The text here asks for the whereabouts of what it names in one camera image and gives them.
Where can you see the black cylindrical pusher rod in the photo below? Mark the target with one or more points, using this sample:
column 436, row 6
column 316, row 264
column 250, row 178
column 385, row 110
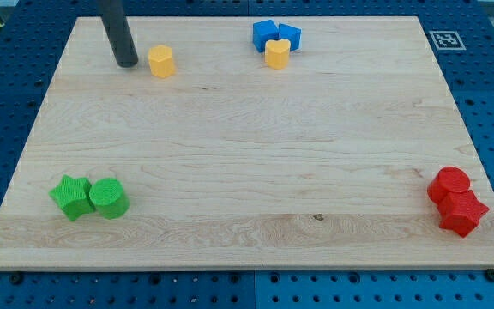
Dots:
column 118, row 32

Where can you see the yellow hexagon block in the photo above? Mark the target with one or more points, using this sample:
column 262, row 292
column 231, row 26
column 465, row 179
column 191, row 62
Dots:
column 161, row 61

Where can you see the blue cube block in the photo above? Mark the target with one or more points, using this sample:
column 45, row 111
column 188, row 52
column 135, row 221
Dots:
column 262, row 31

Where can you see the yellow heart block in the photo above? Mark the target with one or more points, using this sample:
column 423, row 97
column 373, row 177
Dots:
column 277, row 53

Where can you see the green cylinder block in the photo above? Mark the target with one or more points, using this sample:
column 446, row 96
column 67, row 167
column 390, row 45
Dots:
column 109, row 198

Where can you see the blue pentagon block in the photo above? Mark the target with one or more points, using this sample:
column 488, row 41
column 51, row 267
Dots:
column 292, row 34

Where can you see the green star block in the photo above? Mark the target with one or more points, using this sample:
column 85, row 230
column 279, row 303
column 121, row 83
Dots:
column 71, row 195

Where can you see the wooden board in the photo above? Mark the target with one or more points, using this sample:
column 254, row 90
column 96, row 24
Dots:
column 231, row 165

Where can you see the white fiducial marker tag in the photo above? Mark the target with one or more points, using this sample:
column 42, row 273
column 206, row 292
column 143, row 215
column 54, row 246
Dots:
column 445, row 40

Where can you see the red cylinder block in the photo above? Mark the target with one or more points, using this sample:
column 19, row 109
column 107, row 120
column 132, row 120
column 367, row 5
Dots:
column 448, row 180

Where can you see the red star block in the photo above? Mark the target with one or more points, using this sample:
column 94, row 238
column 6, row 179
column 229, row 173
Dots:
column 461, row 212

